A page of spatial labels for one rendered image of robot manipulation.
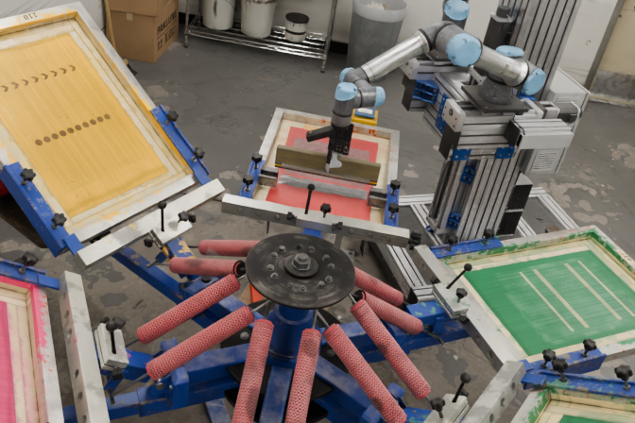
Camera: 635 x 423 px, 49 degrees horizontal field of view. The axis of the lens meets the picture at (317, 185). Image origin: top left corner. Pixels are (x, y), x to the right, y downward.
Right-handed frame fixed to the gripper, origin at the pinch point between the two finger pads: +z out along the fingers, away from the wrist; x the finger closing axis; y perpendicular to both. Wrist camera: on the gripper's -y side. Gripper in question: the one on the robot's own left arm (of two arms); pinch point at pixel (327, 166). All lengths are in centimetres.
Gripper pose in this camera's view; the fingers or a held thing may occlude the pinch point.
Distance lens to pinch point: 270.4
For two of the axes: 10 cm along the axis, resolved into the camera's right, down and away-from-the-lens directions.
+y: 9.8, 1.9, -0.3
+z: -1.4, 8.2, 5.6
